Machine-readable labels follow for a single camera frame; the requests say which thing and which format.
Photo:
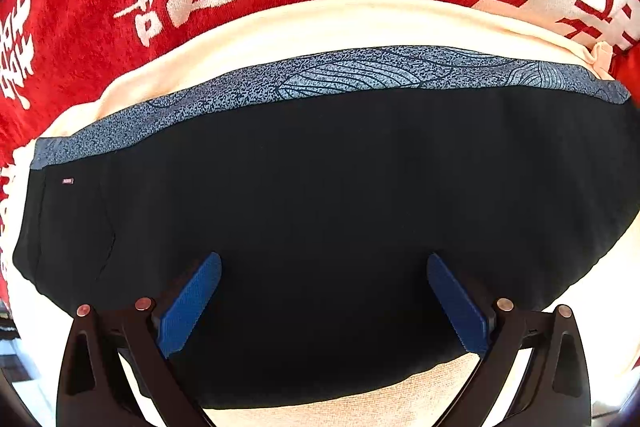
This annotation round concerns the cream cushion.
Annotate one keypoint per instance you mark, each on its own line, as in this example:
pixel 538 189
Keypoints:
pixel 300 27

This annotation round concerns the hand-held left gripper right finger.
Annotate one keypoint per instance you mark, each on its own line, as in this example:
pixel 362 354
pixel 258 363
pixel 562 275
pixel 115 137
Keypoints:
pixel 456 302

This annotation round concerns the black pants with blue waistband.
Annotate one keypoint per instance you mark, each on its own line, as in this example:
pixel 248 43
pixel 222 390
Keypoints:
pixel 320 182

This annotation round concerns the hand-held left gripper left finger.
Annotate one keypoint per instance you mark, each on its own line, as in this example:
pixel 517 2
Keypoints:
pixel 192 302

